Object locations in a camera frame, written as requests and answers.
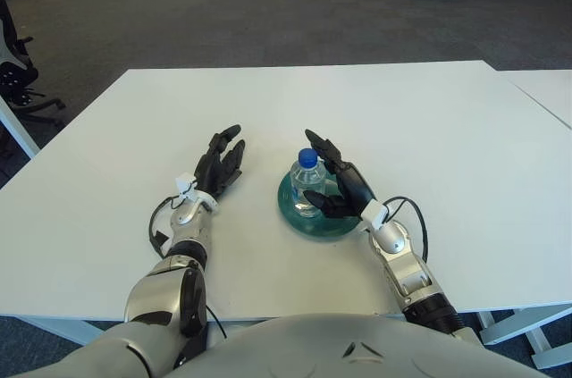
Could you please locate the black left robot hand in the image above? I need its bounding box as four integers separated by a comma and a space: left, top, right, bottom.
194, 124, 247, 200

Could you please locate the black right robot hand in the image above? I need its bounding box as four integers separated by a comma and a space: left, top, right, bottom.
303, 129, 379, 221

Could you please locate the clear bottle with blue cap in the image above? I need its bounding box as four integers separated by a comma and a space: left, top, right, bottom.
290, 147, 326, 218

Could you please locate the teal round plate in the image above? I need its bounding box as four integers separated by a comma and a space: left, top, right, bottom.
276, 171, 366, 241

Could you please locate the grey robot torso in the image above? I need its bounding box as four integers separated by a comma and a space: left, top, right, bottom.
80, 313, 551, 378

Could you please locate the white neighbouring table leg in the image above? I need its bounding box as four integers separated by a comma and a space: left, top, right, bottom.
0, 96, 41, 160

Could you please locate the black office chair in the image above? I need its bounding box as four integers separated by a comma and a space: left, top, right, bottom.
0, 0, 67, 129

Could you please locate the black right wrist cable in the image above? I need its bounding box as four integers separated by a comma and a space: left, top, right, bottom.
383, 197, 430, 263

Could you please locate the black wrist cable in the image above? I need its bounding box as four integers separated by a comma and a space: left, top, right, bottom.
148, 197, 185, 258
383, 197, 430, 263

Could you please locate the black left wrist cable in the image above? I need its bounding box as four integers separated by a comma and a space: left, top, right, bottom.
148, 197, 185, 258

